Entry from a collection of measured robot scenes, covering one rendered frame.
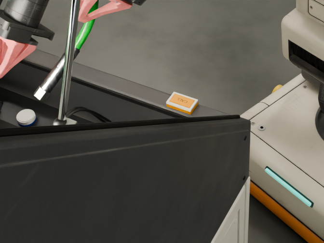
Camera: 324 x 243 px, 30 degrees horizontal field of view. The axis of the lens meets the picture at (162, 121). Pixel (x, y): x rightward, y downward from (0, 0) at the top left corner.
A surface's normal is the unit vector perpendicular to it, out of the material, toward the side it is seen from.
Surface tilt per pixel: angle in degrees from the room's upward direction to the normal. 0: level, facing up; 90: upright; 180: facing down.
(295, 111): 0
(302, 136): 0
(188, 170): 90
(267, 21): 0
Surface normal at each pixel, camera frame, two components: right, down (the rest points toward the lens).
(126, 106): -0.49, 0.66
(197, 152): 0.87, 0.31
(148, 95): -0.08, -0.68
